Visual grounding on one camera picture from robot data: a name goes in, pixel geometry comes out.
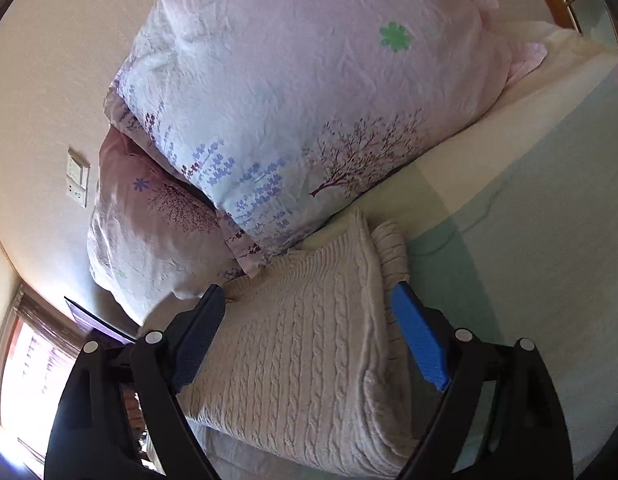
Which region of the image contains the dark bedside furniture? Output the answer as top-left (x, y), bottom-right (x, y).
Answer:
top-left (65, 297), bottom-right (135, 344)

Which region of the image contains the pastel checked bed sheet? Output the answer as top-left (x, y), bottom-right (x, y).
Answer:
top-left (138, 22), bottom-right (618, 480)

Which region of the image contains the cream cable-knit sweater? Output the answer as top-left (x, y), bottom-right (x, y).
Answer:
top-left (179, 213), bottom-right (415, 478)

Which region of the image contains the window with brown frame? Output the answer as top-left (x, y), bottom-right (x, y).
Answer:
top-left (0, 284), bottom-right (82, 477)

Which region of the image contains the pink floral pillow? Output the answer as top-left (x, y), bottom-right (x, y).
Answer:
top-left (86, 128), bottom-right (243, 325)

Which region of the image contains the floral pillow with blue flowers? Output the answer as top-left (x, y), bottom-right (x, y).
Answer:
top-left (104, 0), bottom-right (548, 275)

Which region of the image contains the white wall switch panel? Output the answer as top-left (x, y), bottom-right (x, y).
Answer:
top-left (65, 148), bottom-right (90, 208)

